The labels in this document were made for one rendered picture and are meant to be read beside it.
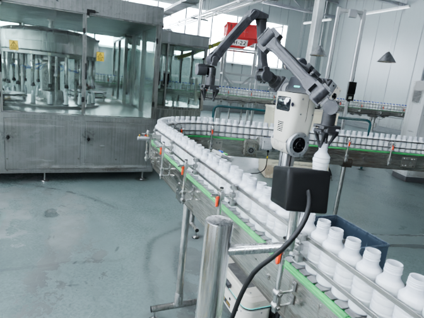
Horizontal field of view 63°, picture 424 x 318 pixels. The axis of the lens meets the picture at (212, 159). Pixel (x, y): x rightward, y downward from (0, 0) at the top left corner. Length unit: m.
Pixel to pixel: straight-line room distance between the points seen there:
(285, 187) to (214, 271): 0.14
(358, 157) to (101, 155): 3.16
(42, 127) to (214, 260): 4.43
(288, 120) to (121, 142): 3.10
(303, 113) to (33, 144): 3.53
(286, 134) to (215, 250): 1.79
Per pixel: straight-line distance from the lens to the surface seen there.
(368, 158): 3.82
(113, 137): 4.83
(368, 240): 1.69
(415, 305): 0.89
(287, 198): 0.37
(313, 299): 1.07
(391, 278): 0.92
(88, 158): 4.86
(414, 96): 7.62
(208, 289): 0.45
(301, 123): 2.18
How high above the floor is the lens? 1.53
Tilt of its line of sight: 13 degrees down
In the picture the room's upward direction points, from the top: 6 degrees clockwise
